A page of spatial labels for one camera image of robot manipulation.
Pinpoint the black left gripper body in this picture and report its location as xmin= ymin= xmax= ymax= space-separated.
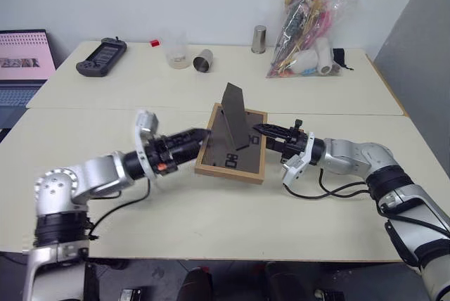
xmin=146 ymin=134 xmax=179 ymax=177

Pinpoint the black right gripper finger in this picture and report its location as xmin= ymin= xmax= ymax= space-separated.
xmin=265 ymin=137 xmax=288 ymax=153
xmin=252 ymin=122 xmax=293 ymax=141

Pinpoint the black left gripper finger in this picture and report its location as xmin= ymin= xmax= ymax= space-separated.
xmin=167 ymin=127 xmax=212 ymax=148
xmin=171 ymin=136 xmax=207 ymax=166

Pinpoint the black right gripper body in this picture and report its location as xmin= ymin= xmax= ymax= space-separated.
xmin=279 ymin=119 xmax=311 ymax=162

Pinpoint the wooden picture frame with stand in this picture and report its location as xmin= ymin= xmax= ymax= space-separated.
xmin=193 ymin=82 xmax=269 ymax=186

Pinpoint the steel cup with open mouth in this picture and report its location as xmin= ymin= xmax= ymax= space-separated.
xmin=192 ymin=48 xmax=215 ymax=75

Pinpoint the clear plastic cup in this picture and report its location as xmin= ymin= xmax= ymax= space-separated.
xmin=165 ymin=29 xmax=190 ymax=70

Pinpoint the steel cup with closed base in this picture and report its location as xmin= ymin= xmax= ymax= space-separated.
xmin=250 ymin=25 xmax=268 ymax=55

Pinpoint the clear bag of colourful items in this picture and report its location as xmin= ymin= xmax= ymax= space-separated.
xmin=264 ymin=0 xmax=362 ymax=80

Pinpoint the black handheld game controller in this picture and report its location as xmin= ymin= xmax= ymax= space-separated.
xmin=75 ymin=37 xmax=129 ymax=78

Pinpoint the dark red rounded shape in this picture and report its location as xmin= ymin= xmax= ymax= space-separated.
xmin=175 ymin=267 xmax=214 ymax=301

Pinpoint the open laptop with pink screen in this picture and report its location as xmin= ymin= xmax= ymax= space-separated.
xmin=0 ymin=28 xmax=58 ymax=130

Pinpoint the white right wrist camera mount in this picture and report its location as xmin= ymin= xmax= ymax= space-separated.
xmin=281 ymin=132 xmax=316 ymax=187

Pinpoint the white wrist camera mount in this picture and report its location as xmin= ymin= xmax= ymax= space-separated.
xmin=134 ymin=108 xmax=167 ymax=179
xmin=281 ymin=132 xmax=316 ymax=187

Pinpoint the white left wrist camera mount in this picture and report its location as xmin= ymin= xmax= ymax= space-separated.
xmin=134 ymin=108 xmax=167 ymax=179

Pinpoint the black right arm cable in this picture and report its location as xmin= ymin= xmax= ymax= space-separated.
xmin=285 ymin=168 xmax=371 ymax=200

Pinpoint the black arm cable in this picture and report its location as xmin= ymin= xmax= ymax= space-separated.
xmin=85 ymin=180 xmax=155 ymax=242
xmin=285 ymin=168 xmax=371 ymax=200

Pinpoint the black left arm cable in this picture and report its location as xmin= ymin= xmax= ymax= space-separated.
xmin=85 ymin=180 xmax=155 ymax=242

